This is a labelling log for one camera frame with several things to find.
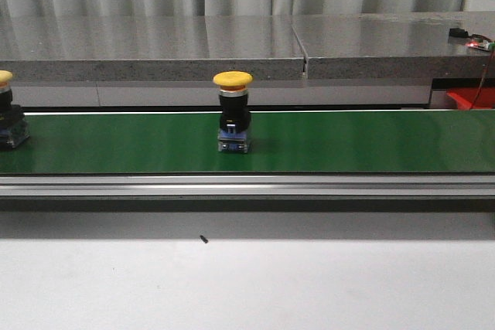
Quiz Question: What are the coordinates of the grey stone slab left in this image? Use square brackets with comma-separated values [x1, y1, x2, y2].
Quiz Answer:
[1, 16, 305, 81]

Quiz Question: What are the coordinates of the grey stone slab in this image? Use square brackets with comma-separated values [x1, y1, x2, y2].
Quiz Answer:
[1, 16, 305, 81]
[292, 12, 494, 80]

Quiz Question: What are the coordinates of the grey stone slab right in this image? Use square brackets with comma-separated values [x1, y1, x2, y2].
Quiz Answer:
[292, 12, 494, 80]

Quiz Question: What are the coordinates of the green conveyor belt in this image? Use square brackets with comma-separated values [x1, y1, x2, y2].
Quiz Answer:
[1, 110, 494, 175]

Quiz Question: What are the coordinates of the red plastic tray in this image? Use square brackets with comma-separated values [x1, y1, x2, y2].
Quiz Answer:
[446, 87, 495, 111]

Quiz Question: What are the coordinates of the black connector plug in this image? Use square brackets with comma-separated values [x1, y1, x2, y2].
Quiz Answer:
[449, 28, 469, 39]

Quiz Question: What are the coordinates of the small green circuit board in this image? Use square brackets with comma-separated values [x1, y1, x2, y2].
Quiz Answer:
[466, 38, 494, 52]

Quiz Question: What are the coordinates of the aluminium conveyor frame rail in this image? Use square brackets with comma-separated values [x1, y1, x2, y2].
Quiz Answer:
[1, 174, 494, 199]

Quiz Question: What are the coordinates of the thin red black wire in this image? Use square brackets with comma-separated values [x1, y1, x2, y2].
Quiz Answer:
[469, 32, 495, 111]

